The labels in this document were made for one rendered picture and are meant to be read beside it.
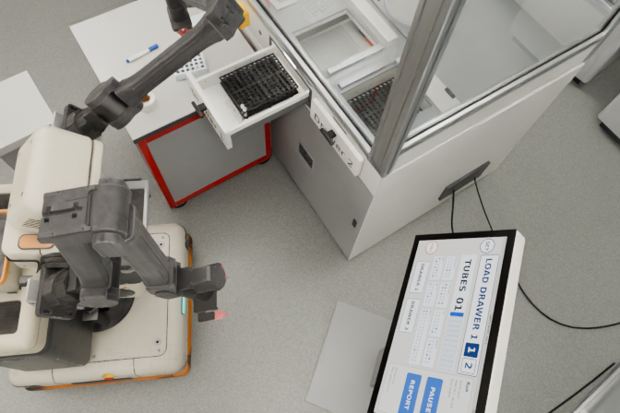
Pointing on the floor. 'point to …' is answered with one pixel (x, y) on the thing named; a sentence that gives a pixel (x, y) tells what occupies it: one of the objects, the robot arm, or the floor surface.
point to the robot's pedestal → (20, 114)
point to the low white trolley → (171, 100)
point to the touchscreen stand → (349, 360)
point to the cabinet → (289, 153)
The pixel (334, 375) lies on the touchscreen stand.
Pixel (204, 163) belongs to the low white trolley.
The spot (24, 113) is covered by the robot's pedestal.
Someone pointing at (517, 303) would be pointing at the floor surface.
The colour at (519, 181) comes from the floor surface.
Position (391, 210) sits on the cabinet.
